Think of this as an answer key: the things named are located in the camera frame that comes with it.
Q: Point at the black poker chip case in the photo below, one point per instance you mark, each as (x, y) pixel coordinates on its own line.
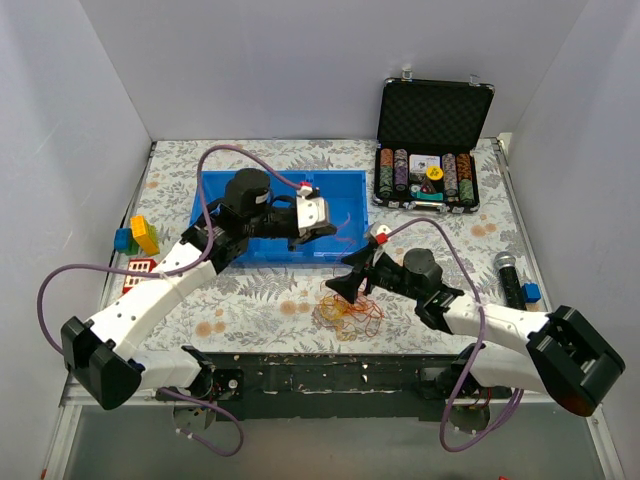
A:
(427, 131)

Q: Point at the black base beam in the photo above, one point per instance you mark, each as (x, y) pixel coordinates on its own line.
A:
(254, 386)

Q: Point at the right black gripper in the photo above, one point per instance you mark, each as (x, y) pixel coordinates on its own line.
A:
(367, 272)

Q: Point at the stacked colourful toy bricks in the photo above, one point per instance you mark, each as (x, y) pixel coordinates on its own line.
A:
(140, 237)

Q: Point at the black microphone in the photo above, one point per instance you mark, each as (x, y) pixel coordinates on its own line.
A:
(504, 263)

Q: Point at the small blue block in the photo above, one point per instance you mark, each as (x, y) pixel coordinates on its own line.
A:
(531, 293)

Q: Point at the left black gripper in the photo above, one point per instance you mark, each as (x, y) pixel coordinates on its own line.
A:
(300, 238)

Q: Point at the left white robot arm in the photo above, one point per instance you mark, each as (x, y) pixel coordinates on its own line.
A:
(103, 354)

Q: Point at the red white toy brick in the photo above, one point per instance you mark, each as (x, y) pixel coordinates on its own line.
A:
(136, 266)

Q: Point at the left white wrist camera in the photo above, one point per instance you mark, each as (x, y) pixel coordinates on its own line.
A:
(312, 214)

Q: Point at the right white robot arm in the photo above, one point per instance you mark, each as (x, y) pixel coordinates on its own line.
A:
(557, 353)

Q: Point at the floral table mat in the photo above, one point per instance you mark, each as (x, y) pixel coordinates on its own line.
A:
(272, 309)

